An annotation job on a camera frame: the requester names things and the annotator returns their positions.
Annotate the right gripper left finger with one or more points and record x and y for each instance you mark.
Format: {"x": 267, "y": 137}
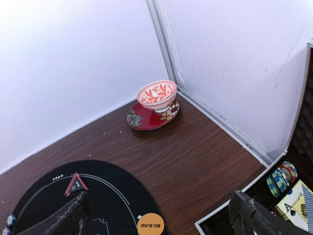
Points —
{"x": 52, "y": 215}

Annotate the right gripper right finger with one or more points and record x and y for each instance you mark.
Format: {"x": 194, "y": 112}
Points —
{"x": 248, "y": 217}

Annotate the red black triangular all-in marker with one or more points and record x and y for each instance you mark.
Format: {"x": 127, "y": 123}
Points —
{"x": 76, "y": 185}

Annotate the single green blue poker chip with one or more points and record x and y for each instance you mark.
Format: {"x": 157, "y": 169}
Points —
{"x": 11, "y": 220}

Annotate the single white blue poker chip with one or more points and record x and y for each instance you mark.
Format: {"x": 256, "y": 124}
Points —
{"x": 6, "y": 231}

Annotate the orange big blind button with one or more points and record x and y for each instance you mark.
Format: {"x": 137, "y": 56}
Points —
{"x": 150, "y": 224}

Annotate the round black poker mat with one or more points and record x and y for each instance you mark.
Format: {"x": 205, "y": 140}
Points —
{"x": 117, "y": 198}

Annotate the poker chips in case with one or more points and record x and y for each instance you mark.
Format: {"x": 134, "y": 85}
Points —
{"x": 281, "y": 178}

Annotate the aluminium poker chip case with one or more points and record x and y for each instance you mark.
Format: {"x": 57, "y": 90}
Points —
{"x": 280, "y": 200}

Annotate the red floral saucer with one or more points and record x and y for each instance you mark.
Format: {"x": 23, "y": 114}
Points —
{"x": 142, "y": 119}

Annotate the red white patterned tea bowl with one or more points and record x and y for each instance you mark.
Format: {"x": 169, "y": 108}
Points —
{"x": 157, "y": 96}

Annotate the right aluminium frame post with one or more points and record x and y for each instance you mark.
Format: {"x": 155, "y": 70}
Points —
{"x": 193, "y": 89}

